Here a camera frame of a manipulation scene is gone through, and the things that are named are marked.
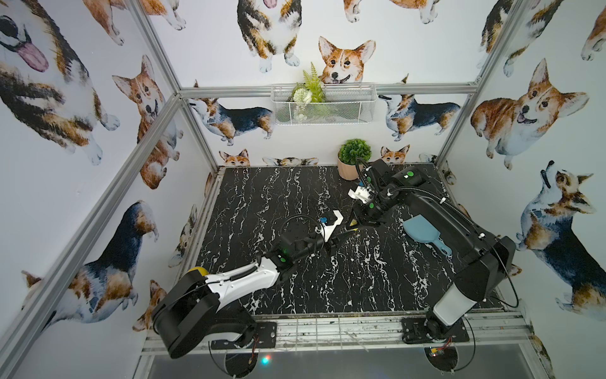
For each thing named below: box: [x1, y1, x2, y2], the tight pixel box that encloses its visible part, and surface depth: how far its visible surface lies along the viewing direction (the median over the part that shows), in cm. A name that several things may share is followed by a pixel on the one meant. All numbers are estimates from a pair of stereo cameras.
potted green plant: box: [336, 138, 372, 181], surface depth 109 cm
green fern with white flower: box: [291, 61, 326, 121], surface depth 85 cm
